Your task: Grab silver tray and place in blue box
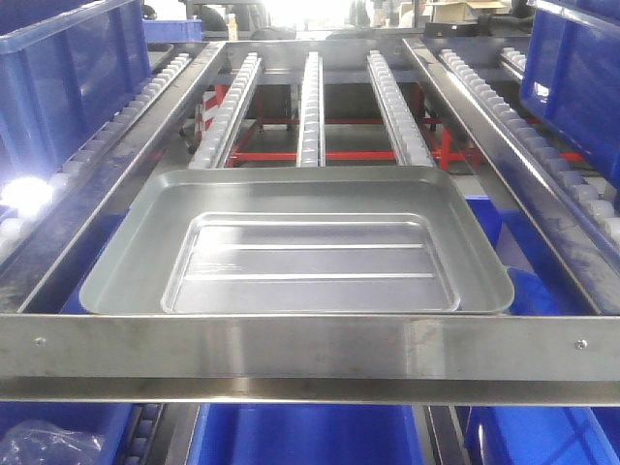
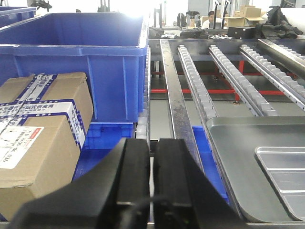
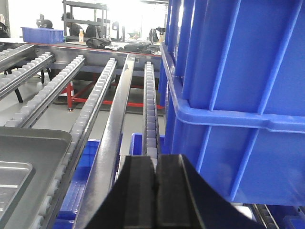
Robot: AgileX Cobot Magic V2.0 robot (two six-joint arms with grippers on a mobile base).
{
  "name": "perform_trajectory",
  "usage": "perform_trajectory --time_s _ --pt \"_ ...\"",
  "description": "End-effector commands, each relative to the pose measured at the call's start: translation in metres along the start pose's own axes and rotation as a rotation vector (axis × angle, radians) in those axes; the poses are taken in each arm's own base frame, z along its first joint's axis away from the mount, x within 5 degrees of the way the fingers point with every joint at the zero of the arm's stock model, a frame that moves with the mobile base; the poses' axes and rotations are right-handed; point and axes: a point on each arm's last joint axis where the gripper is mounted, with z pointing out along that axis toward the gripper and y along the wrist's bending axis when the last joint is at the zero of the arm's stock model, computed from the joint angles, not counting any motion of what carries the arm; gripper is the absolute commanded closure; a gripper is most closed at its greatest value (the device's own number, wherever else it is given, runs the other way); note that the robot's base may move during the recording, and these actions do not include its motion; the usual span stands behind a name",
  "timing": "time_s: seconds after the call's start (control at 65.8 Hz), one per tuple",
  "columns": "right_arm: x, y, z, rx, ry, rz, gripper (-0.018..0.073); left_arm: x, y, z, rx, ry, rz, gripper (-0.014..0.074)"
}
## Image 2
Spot black cloth pile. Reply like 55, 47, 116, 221
254, 6, 304, 39

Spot large blue plastic bin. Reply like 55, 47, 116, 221
0, 12, 149, 123

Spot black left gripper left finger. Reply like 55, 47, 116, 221
8, 138, 150, 229

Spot stacked cardboard boxes background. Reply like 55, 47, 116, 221
224, 5, 263, 27

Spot large grey metal tray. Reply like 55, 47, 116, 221
207, 116, 305, 222

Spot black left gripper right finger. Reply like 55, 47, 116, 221
153, 139, 248, 229

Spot small silver ribbed tray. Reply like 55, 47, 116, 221
255, 146, 305, 221

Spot taped cardboard box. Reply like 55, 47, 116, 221
0, 72, 93, 220

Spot seated person in white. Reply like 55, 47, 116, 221
201, 11, 227, 30

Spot blue bin holding cardboard box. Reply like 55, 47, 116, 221
0, 122, 229, 224

